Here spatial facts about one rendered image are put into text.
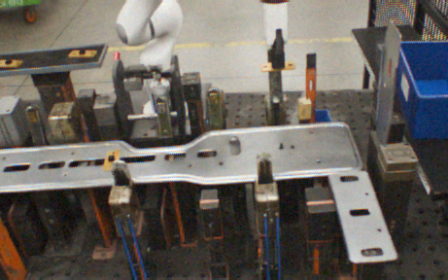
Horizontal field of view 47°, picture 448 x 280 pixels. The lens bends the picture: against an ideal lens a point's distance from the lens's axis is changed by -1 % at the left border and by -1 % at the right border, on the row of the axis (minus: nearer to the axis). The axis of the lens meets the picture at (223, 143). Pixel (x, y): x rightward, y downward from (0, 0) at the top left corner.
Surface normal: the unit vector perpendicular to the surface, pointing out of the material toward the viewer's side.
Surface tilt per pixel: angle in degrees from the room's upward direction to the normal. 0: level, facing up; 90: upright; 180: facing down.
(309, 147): 0
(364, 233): 0
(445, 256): 0
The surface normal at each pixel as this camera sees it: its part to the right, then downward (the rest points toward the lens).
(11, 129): 0.01, 0.59
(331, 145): -0.08, -0.80
